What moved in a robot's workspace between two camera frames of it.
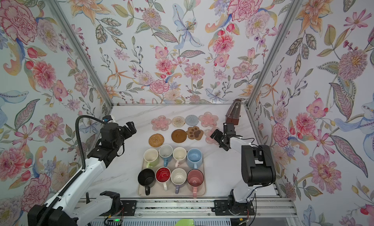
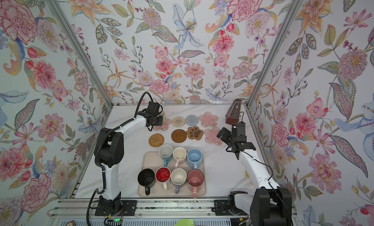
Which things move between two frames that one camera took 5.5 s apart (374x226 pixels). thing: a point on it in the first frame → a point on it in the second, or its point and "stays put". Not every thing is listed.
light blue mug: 195,158 stays put
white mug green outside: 151,157 → 163,115
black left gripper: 132,129 → 159,122
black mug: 145,178 stays put
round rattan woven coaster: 156,140 stays put
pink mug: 195,178 stays put
